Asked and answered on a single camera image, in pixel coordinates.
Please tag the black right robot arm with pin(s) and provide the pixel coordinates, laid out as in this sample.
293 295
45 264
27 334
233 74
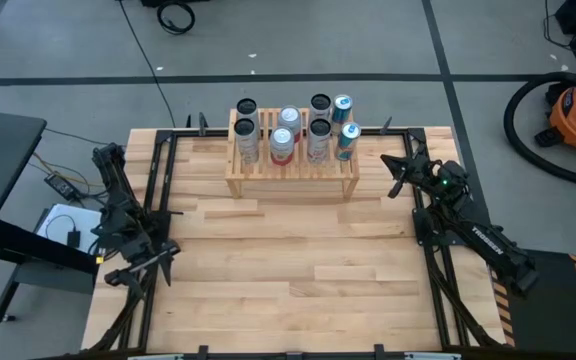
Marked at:
488 240

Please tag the pink strawberry soda can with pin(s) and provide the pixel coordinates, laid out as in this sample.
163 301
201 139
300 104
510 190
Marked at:
282 145
289 117

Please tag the wooden slatted shelf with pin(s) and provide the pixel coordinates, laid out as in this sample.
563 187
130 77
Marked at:
293 170

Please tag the black power adapter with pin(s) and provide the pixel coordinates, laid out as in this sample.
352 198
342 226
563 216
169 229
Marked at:
61 186

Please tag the silver can black lid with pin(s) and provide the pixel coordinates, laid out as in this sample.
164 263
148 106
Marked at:
319 142

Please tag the black hazard-striped floor mat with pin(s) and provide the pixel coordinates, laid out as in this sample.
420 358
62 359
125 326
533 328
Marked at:
558 310

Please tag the small black adapter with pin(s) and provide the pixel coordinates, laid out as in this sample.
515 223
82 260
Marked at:
73 238

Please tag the white flat board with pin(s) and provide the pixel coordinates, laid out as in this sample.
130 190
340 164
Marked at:
85 220

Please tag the Celsius Tropical Vibe can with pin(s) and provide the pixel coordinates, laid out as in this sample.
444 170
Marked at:
245 145
246 106

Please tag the blue silver beverage can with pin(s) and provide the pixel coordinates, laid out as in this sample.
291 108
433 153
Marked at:
348 142
341 111

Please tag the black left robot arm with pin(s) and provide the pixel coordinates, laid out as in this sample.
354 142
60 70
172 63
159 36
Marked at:
118 200

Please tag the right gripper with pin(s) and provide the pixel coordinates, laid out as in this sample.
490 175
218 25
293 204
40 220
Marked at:
428 172

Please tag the black table clamp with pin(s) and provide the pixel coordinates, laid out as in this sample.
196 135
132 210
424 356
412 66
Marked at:
202 352
202 123
188 121
387 124
379 352

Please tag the Celsius Peach Vibe can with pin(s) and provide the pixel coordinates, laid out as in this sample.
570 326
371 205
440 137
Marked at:
320 102

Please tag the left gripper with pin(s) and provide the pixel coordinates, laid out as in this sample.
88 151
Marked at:
135 250

